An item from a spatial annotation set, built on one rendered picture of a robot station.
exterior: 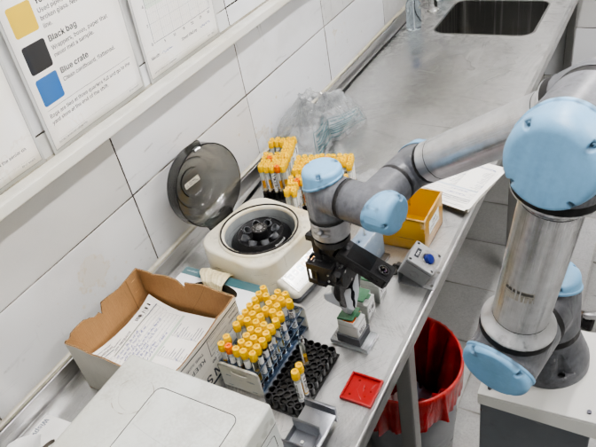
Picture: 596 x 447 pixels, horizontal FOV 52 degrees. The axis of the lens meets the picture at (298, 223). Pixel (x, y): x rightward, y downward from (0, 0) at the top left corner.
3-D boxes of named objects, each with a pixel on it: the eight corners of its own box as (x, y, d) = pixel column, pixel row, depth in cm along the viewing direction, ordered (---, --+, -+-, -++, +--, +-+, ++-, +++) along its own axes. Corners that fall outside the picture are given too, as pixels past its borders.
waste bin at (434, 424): (443, 512, 190) (440, 427, 163) (336, 469, 207) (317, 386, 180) (478, 413, 214) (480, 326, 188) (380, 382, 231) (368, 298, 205)
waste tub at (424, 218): (426, 254, 153) (424, 222, 147) (376, 243, 160) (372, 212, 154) (443, 222, 162) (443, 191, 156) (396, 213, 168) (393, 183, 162)
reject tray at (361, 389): (371, 409, 121) (370, 406, 120) (339, 398, 124) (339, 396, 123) (384, 382, 125) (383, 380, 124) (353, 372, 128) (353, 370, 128)
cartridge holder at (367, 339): (367, 355, 131) (366, 343, 129) (331, 342, 136) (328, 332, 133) (378, 337, 135) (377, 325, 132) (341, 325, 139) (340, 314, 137)
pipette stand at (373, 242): (372, 282, 148) (367, 250, 142) (346, 274, 152) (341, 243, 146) (390, 256, 155) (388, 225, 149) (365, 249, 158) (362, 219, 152)
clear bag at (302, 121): (322, 175, 189) (313, 121, 178) (269, 175, 194) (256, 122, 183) (338, 131, 208) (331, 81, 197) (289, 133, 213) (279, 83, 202)
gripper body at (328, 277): (326, 262, 130) (318, 216, 123) (363, 271, 126) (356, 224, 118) (309, 285, 125) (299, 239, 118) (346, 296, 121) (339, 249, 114)
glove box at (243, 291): (250, 340, 140) (241, 310, 134) (169, 314, 151) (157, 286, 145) (278, 302, 148) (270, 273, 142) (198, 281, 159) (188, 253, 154)
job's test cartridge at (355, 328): (359, 345, 132) (356, 325, 128) (340, 339, 134) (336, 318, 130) (367, 332, 134) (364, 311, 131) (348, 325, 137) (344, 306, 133)
